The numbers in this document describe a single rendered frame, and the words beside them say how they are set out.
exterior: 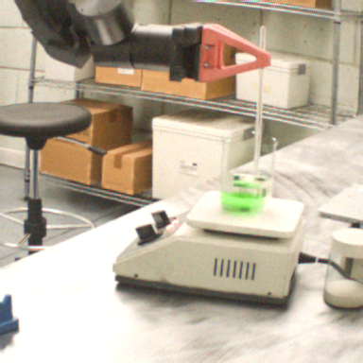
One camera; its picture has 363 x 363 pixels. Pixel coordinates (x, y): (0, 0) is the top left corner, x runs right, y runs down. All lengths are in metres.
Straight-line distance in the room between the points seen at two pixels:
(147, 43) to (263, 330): 0.34
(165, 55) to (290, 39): 2.61
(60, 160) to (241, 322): 2.88
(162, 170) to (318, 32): 0.88
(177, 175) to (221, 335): 2.57
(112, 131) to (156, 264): 2.76
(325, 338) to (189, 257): 0.19
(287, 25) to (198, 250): 2.66
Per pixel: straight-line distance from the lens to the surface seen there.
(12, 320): 0.84
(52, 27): 0.98
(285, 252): 0.91
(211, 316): 0.90
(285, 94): 3.23
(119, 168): 3.53
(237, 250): 0.92
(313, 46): 3.50
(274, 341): 0.85
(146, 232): 0.97
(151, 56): 0.95
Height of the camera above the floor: 1.12
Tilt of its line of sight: 16 degrees down
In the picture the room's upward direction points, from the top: 4 degrees clockwise
